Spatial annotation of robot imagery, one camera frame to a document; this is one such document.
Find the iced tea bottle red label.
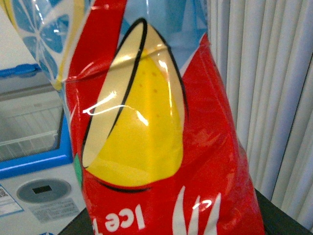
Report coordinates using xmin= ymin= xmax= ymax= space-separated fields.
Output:
xmin=0 ymin=0 xmax=265 ymax=235

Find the glass sliding freezer lid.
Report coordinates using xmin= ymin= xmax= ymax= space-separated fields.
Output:
xmin=0 ymin=85 xmax=62 ymax=116

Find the white pleated curtain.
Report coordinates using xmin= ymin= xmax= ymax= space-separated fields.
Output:
xmin=204 ymin=0 xmax=313 ymax=235

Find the grey oval control panel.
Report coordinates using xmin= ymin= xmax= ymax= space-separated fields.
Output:
xmin=17 ymin=178 xmax=71 ymax=204

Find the white blue chest freezer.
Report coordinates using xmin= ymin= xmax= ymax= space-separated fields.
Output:
xmin=0 ymin=64 xmax=85 ymax=235

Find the grey instruction sticker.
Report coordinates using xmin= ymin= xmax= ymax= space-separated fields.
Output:
xmin=29 ymin=198 xmax=80 ymax=223

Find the blue energy rating label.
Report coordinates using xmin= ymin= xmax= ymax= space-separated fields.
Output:
xmin=0 ymin=185 xmax=24 ymax=217

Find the white wire freezer basket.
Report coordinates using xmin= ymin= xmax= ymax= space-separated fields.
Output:
xmin=0 ymin=107 xmax=63 ymax=162

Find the blue sliding lid handle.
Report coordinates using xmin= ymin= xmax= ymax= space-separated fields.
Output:
xmin=0 ymin=64 xmax=42 ymax=79

